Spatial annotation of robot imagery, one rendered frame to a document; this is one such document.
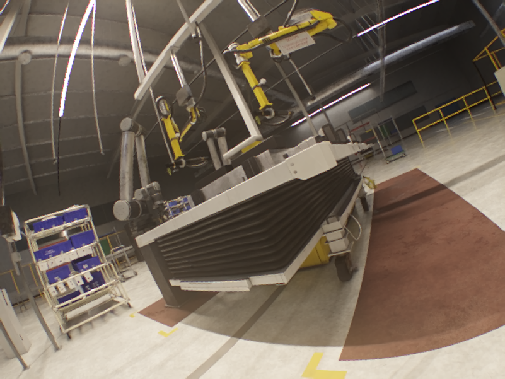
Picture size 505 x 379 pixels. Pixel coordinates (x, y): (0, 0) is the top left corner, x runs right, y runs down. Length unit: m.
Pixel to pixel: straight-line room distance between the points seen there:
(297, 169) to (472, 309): 0.94
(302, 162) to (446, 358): 0.89
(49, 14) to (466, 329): 11.54
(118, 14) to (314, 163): 10.78
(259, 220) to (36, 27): 11.05
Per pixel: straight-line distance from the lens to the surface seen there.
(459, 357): 0.91
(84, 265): 3.25
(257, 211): 0.88
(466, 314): 1.04
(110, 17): 11.04
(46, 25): 11.09
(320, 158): 0.68
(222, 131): 3.40
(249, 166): 1.30
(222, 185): 1.49
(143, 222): 2.32
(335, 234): 1.37
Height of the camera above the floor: 0.76
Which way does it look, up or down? 2 degrees up
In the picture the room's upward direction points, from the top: 23 degrees counter-clockwise
